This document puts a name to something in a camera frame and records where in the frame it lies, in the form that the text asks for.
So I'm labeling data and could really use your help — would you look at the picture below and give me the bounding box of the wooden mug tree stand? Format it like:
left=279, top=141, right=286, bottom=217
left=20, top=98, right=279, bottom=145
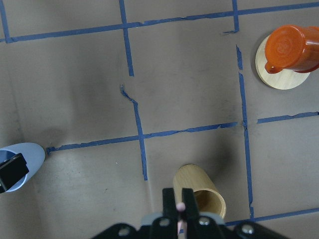
left=255, top=36, right=310, bottom=90

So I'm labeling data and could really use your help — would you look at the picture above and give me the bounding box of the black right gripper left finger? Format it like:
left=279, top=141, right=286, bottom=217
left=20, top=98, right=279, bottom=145
left=162, top=188, right=178, bottom=221

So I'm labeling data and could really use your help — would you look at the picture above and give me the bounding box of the bamboo chopstick holder cup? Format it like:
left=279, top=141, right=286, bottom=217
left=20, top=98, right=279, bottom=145
left=173, top=164, right=226, bottom=218

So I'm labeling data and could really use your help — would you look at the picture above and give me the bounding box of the light blue plastic cup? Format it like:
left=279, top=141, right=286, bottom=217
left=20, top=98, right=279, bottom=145
left=0, top=142, right=45, bottom=193

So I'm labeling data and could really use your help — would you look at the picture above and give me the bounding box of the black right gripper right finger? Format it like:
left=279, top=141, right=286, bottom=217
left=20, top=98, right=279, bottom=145
left=182, top=188, right=199, bottom=222

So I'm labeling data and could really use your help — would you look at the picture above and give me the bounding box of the orange mug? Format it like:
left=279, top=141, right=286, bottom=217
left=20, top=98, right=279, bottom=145
left=265, top=25, right=319, bottom=74

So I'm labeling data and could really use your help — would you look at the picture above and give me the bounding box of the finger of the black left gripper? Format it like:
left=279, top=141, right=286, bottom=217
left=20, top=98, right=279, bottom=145
left=0, top=153, right=29, bottom=193

